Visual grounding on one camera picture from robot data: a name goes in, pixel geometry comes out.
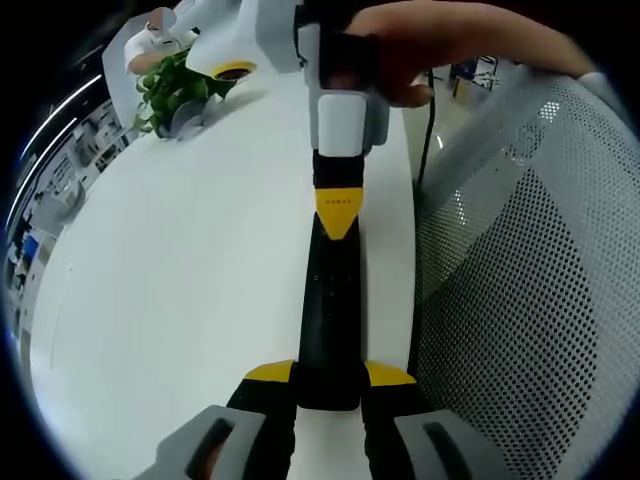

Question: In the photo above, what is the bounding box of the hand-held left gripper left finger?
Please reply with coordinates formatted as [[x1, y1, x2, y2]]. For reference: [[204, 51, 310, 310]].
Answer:
[[144, 358, 299, 480]]

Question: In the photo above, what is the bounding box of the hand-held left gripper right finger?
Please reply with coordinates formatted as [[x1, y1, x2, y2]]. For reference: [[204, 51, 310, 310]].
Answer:
[[360, 360, 506, 480]]

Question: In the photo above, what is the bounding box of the black remote control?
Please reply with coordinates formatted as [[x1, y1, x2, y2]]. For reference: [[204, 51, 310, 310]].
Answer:
[[297, 209, 369, 412]]

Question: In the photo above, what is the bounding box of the person's right hand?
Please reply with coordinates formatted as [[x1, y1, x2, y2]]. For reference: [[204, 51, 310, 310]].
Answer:
[[346, 1, 507, 109]]

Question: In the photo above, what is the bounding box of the green potted plant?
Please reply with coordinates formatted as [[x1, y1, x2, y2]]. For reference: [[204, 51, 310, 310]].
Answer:
[[133, 49, 237, 140]]

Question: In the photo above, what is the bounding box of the grey mesh office chair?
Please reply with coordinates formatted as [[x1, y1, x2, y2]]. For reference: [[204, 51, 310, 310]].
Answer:
[[409, 63, 640, 480]]

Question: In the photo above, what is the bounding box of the black cable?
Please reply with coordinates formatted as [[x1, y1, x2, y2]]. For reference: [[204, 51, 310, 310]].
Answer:
[[416, 69, 437, 187]]

